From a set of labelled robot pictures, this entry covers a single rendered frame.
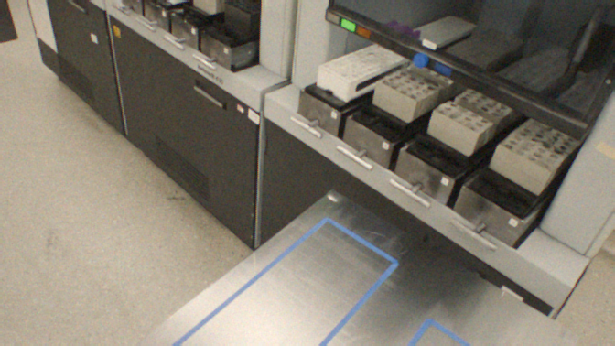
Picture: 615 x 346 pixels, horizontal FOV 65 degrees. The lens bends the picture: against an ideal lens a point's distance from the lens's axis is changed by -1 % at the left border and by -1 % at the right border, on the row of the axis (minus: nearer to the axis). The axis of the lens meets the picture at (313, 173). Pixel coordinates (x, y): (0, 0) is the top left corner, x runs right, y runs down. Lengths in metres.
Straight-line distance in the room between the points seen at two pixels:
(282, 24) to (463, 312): 0.87
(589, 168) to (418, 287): 0.40
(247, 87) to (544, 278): 0.86
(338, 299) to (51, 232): 1.49
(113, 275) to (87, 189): 0.48
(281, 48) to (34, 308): 1.14
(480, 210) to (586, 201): 0.19
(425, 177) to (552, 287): 0.32
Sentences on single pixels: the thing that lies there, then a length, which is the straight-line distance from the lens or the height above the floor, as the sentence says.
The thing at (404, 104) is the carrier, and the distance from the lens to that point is 1.11.
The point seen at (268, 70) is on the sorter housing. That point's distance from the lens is 1.43.
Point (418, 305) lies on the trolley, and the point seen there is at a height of 0.82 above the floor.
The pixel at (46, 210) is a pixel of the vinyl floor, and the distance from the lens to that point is 2.15.
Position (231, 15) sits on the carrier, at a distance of 1.47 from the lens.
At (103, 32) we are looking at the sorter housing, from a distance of 2.08.
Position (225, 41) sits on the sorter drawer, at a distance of 1.40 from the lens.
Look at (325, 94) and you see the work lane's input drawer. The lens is 1.18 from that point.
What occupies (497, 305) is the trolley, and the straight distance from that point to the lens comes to 0.80.
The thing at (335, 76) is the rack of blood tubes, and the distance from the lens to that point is 1.16.
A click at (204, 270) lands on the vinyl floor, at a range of 1.82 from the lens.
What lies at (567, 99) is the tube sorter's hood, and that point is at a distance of 0.95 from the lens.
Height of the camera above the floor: 1.40
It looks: 39 degrees down
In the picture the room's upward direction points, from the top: 8 degrees clockwise
